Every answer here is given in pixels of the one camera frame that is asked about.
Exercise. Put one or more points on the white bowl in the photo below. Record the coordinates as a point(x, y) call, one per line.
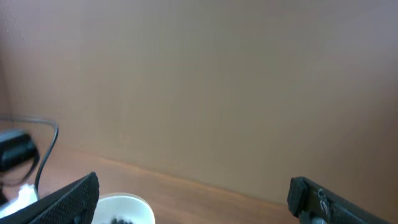
point(123, 206)

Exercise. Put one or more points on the black beans in bowl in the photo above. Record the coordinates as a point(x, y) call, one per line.
point(120, 221)

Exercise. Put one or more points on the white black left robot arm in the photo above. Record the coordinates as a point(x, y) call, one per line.
point(17, 148)

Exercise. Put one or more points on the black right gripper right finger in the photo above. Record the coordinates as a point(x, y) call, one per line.
point(311, 203)

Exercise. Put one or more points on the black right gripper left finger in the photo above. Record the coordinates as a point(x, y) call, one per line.
point(73, 204)

